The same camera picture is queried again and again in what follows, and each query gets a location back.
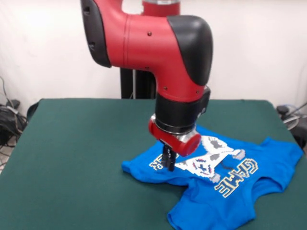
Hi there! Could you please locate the dark green table cloth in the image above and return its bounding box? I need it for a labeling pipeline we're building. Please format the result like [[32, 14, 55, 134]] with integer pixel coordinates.
[[0, 98, 307, 230]]

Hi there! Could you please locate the blue printed t-shirt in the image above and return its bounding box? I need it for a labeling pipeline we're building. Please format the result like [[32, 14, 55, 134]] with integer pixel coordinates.
[[121, 124, 304, 230]]

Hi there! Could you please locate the black cable tangle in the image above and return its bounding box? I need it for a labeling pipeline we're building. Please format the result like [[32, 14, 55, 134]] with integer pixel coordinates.
[[0, 76, 28, 168], [275, 103, 307, 154]]

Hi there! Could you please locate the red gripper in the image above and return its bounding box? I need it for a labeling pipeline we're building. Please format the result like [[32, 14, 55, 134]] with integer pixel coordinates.
[[148, 114, 201, 172]]

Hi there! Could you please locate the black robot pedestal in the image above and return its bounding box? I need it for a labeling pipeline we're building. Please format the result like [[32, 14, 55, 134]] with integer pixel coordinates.
[[119, 68, 159, 99]]

